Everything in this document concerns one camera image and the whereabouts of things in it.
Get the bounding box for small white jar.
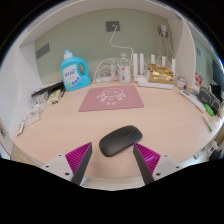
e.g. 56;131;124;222
176;76;187;90

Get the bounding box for black pouch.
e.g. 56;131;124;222
198;85;222;115

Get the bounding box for white pen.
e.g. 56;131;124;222
202;113;214;133

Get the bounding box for clear plastic bags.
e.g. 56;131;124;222
24;94;48;127

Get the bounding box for black computer mouse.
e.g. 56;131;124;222
98;124;144;158

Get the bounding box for white remote control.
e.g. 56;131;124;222
179;89;207;113

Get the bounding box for grey wall socket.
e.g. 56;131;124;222
105;20;121;33

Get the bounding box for white sachet with yellow print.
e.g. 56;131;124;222
15;119;27;138

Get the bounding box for black bag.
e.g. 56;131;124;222
209;83;223;100

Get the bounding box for gold foil bag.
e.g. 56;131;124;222
146;63;175;84

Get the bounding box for white wall charger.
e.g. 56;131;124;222
158;23;169;38

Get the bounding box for clear plastic bottle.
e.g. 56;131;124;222
118;52;132;84

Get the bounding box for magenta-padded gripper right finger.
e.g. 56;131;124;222
132;142;182;186

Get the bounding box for white power strip with cables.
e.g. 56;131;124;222
93;57;120;84

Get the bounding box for blue detergent bottle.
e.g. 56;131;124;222
59;49;92;93

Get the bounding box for white router with antennas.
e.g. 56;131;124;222
132;53;177;90

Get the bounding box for pink mouse pad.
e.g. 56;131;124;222
78;84;145;113

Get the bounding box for small yellow box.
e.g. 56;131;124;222
46;88;63;107

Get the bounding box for white power cable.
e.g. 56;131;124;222
109;24;134;61

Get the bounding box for grey blank wall plate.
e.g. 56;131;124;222
35;42;51;60

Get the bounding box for black monitor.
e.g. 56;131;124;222
211;59;224;91

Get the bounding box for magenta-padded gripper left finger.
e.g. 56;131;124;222
40;142;93;186

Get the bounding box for stack of books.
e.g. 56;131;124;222
31;81;66;98

